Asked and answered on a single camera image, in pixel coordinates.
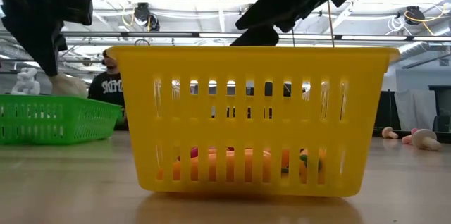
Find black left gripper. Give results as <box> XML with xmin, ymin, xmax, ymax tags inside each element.
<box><xmin>0</xmin><ymin>0</ymin><xmax>68</xmax><ymax>77</ymax></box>

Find white plush toy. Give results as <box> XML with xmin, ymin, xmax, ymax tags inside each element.
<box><xmin>49</xmin><ymin>73</ymin><xmax>89</xmax><ymax>99</ymax></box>

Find red chili pepper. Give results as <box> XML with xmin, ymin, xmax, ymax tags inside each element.
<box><xmin>189</xmin><ymin>145</ymin><xmax>236</xmax><ymax>158</ymax></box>

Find orange pepper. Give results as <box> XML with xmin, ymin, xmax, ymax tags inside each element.
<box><xmin>280</xmin><ymin>147</ymin><xmax>327</xmax><ymax>185</ymax></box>
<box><xmin>156</xmin><ymin>147</ymin><xmax>274</xmax><ymax>183</ymax></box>

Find white mushroom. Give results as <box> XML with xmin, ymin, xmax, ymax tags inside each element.
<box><xmin>411</xmin><ymin>128</ymin><xmax>442</xmax><ymax>152</ymax></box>

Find white knobbly figure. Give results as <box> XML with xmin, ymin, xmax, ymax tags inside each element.
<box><xmin>10</xmin><ymin>67</ymin><xmax>42</xmax><ymax>96</ymax></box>

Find yellow plastic basket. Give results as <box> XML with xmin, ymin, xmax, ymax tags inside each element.
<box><xmin>106</xmin><ymin>45</ymin><xmax>401</xmax><ymax>197</ymax></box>

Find person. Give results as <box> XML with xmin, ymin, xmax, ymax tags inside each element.
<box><xmin>87</xmin><ymin>49</ymin><xmax>126</xmax><ymax>132</ymax></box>

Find green plastic basket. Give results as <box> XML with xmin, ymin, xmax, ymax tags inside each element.
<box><xmin>0</xmin><ymin>94</ymin><xmax>123</xmax><ymax>146</ymax></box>

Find ceiling light strip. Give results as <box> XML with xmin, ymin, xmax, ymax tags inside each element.
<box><xmin>197</xmin><ymin>32</ymin><xmax>451</xmax><ymax>42</ymax></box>

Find black standing panel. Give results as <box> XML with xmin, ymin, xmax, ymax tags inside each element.
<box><xmin>373</xmin><ymin>89</ymin><xmax>397</xmax><ymax>132</ymax></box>

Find white hanging cloth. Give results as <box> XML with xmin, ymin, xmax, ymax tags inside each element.
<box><xmin>393</xmin><ymin>88</ymin><xmax>438</xmax><ymax>132</ymax></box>

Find dark monitor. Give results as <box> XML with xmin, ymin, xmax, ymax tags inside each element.
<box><xmin>428</xmin><ymin>85</ymin><xmax>451</xmax><ymax>133</ymax></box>

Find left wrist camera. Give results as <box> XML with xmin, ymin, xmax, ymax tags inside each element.
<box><xmin>56</xmin><ymin>0</ymin><xmax>94</xmax><ymax>27</ymax></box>

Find thin hanging cord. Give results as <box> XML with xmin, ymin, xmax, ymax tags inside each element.
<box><xmin>326</xmin><ymin>0</ymin><xmax>335</xmax><ymax>48</ymax></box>

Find ceiling cable reel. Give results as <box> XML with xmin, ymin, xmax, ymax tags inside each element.
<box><xmin>403</xmin><ymin>5</ymin><xmax>426</xmax><ymax>26</ymax></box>
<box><xmin>132</xmin><ymin>1</ymin><xmax>161</xmax><ymax>32</ymax></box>

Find black aluminium table frame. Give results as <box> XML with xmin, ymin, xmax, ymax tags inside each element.
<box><xmin>372</xmin><ymin>129</ymin><xmax>451</xmax><ymax>144</ymax></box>

